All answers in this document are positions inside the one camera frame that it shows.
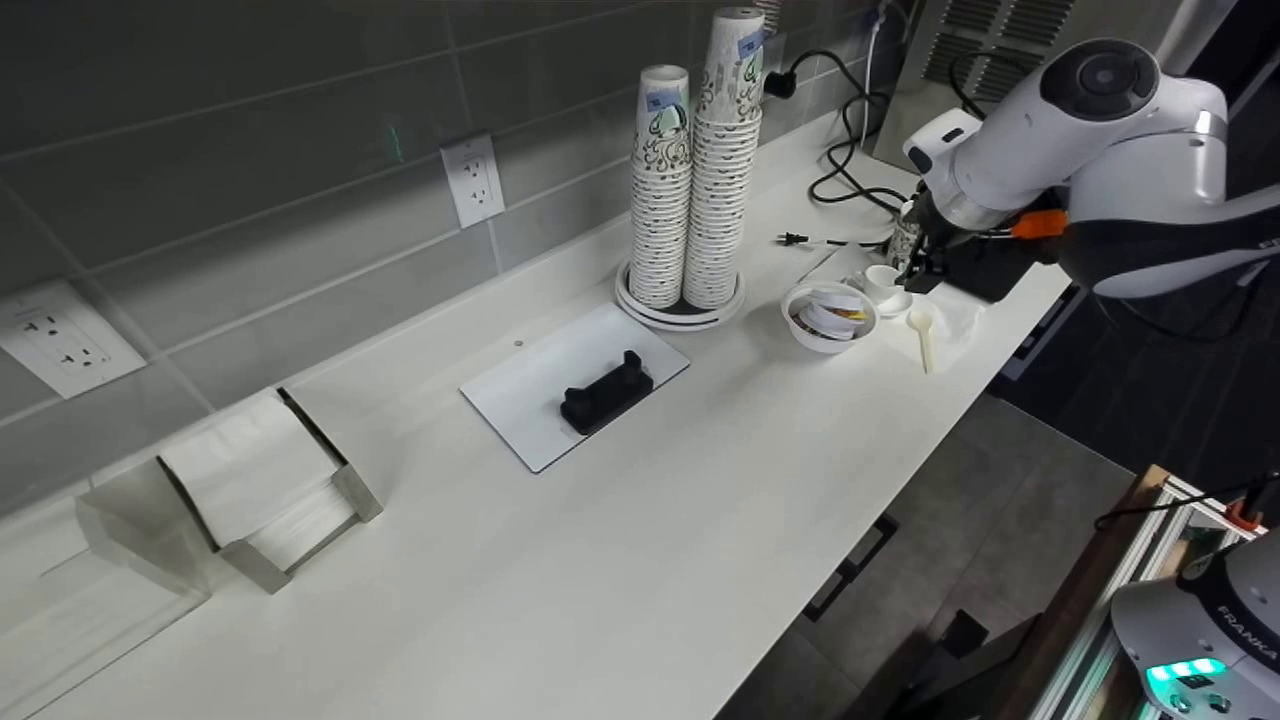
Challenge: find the tall stack of paper cups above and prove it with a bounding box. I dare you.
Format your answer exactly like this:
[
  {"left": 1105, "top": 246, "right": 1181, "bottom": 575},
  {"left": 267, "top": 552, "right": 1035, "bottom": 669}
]
[{"left": 679, "top": 3, "right": 772, "bottom": 314}]

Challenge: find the white edged cart frame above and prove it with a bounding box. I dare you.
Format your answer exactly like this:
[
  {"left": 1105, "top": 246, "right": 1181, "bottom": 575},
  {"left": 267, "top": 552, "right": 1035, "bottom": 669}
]
[{"left": 991, "top": 460, "right": 1204, "bottom": 720}]

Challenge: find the white bowl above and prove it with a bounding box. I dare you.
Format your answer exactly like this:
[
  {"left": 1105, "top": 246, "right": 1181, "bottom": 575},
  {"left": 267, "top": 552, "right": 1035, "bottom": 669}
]
[{"left": 782, "top": 282, "right": 882, "bottom": 355}]

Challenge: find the white plate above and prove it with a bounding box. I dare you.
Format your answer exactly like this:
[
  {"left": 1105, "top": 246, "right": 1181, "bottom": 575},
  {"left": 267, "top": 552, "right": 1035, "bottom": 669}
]
[{"left": 613, "top": 257, "right": 749, "bottom": 336}]

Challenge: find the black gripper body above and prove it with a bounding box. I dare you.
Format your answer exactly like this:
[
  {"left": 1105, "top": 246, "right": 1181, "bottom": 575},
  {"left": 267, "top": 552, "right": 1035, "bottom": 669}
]
[{"left": 916, "top": 198, "right": 1040, "bottom": 303}]

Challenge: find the cream plastic spoon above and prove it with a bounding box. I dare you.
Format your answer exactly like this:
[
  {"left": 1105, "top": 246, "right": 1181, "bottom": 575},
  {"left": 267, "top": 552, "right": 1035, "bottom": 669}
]
[{"left": 904, "top": 298, "right": 941, "bottom": 381}]

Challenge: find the white wall outlet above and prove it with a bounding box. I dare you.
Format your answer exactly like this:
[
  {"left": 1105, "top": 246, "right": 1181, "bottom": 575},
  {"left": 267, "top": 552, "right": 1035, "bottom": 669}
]
[
  {"left": 436, "top": 131, "right": 513, "bottom": 231},
  {"left": 0, "top": 282, "right": 147, "bottom": 401}
]

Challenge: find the clear acrylic box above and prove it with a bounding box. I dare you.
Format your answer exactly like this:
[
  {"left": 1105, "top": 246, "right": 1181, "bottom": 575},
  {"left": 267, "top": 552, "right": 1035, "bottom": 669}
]
[{"left": 0, "top": 457, "right": 218, "bottom": 720}]

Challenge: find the white box device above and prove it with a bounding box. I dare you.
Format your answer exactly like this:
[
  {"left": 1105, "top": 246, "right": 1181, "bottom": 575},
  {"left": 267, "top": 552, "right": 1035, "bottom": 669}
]
[{"left": 899, "top": 108, "right": 986, "bottom": 175}]

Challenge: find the black power cable with plug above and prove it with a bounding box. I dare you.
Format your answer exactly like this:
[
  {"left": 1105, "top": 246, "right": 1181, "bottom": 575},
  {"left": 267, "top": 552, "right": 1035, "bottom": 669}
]
[{"left": 761, "top": 43, "right": 924, "bottom": 225}]

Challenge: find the black plastic block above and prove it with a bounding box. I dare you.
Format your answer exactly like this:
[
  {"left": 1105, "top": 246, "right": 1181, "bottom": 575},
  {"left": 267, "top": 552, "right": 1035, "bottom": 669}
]
[{"left": 558, "top": 350, "right": 655, "bottom": 438}]

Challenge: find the black cabinet handle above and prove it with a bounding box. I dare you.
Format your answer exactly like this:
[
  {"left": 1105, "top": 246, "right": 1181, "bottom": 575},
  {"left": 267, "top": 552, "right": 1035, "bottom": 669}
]
[{"left": 799, "top": 511, "right": 899, "bottom": 626}]

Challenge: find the short stack of paper cups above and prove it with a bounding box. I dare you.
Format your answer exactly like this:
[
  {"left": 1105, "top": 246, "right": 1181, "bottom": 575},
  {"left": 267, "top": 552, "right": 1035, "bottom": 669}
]
[{"left": 626, "top": 62, "right": 696, "bottom": 314}]

